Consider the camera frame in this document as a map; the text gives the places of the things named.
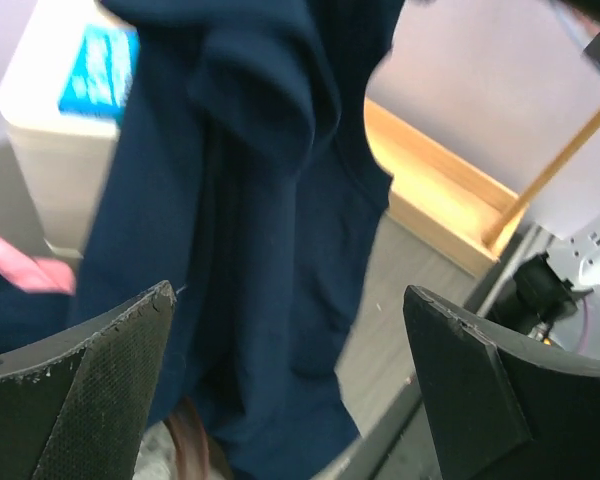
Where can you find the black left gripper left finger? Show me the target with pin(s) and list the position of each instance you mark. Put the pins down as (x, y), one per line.
(75, 405)

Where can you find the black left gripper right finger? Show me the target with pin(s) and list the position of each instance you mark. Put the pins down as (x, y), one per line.
(501, 405)

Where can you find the navy blue t shirt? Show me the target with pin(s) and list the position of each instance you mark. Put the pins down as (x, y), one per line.
(243, 176)

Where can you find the pink cloth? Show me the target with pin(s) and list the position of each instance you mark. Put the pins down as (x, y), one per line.
(35, 274)

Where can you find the wooden clothes rack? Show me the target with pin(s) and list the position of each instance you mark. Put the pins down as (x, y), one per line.
(454, 207)

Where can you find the white drawer unit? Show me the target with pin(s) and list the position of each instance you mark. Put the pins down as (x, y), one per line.
(64, 159)

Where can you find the blue treehouse paperback book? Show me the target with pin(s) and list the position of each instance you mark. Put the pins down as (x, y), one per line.
(102, 73)

